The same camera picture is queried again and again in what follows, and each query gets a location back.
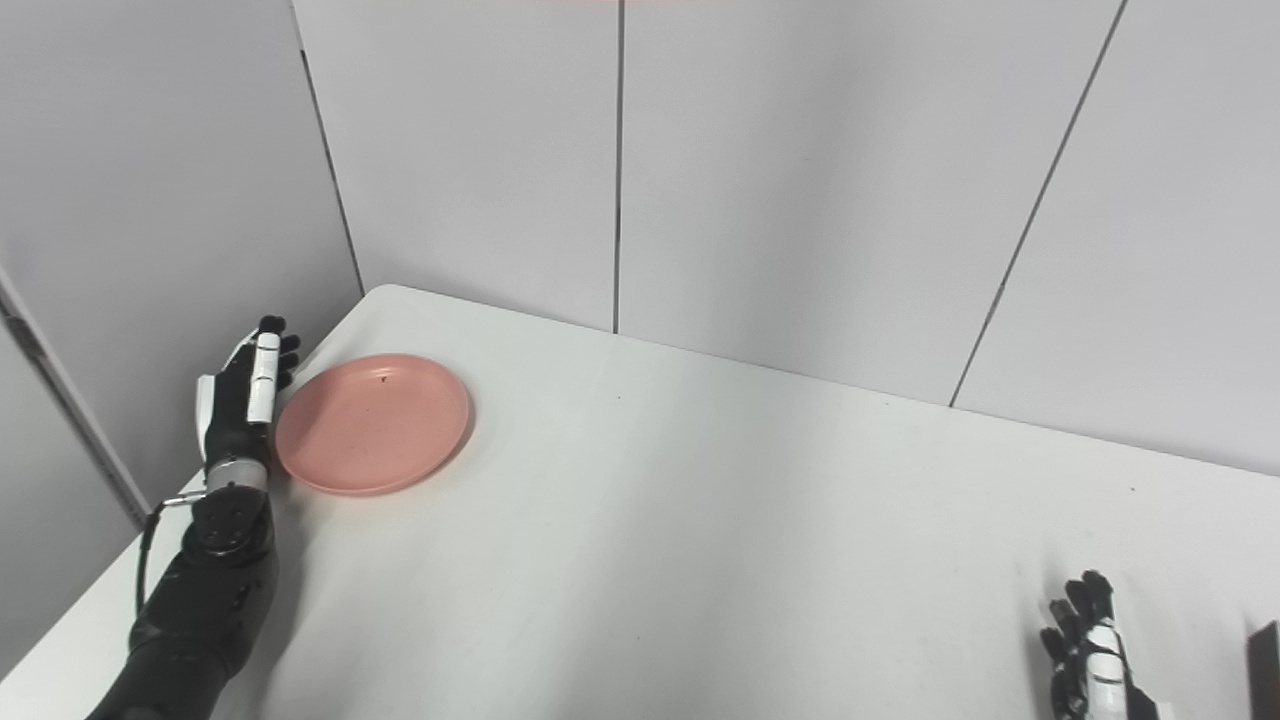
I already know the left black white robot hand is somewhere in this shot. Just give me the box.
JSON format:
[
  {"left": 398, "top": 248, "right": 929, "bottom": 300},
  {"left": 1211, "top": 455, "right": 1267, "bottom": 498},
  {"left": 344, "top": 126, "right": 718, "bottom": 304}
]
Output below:
[{"left": 195, "top": 316, "right": 301, "bottom": 466}]

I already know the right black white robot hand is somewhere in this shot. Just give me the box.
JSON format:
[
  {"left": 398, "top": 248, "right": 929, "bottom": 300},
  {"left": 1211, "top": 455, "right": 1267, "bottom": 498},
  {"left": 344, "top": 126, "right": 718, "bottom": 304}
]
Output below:
[{"left": 1039, "top": 570, "right": 1176, "bottom": 720}]

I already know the pink plate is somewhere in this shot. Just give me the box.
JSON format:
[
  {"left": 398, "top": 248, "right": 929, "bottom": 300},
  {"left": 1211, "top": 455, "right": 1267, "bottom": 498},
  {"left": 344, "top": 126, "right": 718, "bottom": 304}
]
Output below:
[{"left": 274, "top": 353, "right": 471, "bottom": 497}]

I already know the chocolate cake slice with fruit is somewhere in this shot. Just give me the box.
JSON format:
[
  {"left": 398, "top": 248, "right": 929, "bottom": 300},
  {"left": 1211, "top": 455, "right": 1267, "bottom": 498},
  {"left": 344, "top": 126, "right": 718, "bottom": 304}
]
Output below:
[{"left": 1247, "top": 621, "right": 1280, "bottom": 720}]

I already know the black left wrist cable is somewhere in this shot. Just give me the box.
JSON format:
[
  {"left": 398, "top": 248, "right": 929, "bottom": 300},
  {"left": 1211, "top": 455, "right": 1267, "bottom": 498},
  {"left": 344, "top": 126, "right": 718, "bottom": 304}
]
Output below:
[{"left": 135, "top": 491, "right": 207, "bottom": 617}]

